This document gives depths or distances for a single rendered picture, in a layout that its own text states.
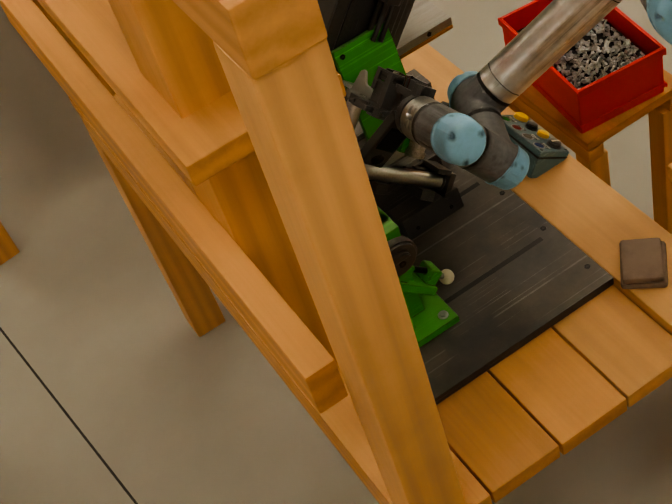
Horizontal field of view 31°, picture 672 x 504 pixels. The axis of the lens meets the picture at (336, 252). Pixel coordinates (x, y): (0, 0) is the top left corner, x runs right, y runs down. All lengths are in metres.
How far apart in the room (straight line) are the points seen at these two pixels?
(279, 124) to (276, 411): 2.06
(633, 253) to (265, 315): 0.72
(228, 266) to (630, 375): 0.70
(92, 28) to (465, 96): 0.61
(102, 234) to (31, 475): 0.87
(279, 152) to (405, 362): 0.44
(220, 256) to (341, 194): 0.54
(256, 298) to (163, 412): 1.61
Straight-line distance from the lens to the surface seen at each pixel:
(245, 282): 1.81
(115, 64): 1.83
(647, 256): 2.17
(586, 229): 2.25
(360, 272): 1.44
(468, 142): 1.86
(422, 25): 2.38
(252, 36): 1.17
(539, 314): 2.14
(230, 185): 1.79
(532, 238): 2.25
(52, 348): 3.66
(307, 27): 1.20
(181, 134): 1.66
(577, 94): 2.48
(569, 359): 2.10
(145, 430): 3.35
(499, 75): 1.99
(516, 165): 1.95
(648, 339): 2.12
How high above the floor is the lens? 2.59
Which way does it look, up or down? 47 degrees down
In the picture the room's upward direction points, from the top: 19 degrees counter-clockwise
